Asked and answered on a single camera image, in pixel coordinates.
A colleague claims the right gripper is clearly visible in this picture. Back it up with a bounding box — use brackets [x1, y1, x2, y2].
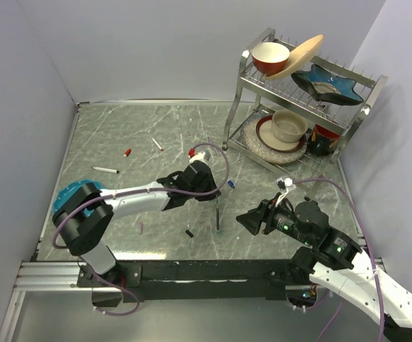
[235, 191, 313, 245]

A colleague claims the green gel pen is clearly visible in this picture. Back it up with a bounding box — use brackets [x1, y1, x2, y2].
[215, 196, 221, 234]

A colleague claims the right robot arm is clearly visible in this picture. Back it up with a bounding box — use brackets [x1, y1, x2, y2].
[236, 199, 412, 341]

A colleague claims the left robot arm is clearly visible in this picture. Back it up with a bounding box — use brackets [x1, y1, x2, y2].
[52, 160, 220, 286]

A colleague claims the black pen cap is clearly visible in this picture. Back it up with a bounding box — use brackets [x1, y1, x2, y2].
[185, 229, 194, 238]

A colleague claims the silver glitter plate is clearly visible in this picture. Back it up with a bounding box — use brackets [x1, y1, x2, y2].
[240, 116, 307, 165]

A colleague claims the white red-tip marker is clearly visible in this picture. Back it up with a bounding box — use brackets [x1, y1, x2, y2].
[151, 137, 164, 152]

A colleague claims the red brown plate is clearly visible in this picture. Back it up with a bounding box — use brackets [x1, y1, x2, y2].
[256, 115, 307, 153]

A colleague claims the beige ceramic bowl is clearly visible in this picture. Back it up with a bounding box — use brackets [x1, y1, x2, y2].
[271, 110, 309, 143]

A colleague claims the black red patterned cup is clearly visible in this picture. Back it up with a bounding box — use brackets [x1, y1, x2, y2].
[307, 125, 341, 157]

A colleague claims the white black-tip marker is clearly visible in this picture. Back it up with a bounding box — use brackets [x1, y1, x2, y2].
[91, 167, 120, 174]

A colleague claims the steel dish rack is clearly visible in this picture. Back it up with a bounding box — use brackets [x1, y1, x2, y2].
[222, 28, 388, 177]

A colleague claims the red white bowl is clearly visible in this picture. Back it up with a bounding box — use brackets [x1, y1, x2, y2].
[251, 42, 290, 76]

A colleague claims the blue polka dot plate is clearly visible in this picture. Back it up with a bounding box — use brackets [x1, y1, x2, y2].
[53, 179, 103, 214]

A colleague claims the blue star-shaped dish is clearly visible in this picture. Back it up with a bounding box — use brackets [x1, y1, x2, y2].
[291, 64, 364, 106]

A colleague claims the beige wooden plate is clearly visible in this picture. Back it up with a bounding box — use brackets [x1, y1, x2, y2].
[265, 34, 324, 80]

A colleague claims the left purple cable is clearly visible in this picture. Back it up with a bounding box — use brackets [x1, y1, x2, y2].
[51, 142, 231, 318]

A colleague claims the purple cable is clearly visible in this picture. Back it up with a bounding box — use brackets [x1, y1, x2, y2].
[291, 177, 385, 342]
[51, 142, 231, 318]

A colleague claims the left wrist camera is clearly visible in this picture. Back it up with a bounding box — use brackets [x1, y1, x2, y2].
[187, 148, 210, 165]

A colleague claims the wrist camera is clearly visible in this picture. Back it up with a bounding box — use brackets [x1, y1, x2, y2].
[187, 148, 210, 165]
[276, 177, 297, 206]

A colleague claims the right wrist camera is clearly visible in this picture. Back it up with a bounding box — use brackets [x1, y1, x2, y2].
[276, 177, 297, 206]

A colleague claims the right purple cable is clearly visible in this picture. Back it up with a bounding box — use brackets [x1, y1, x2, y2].
[291, 177, 385, 342]

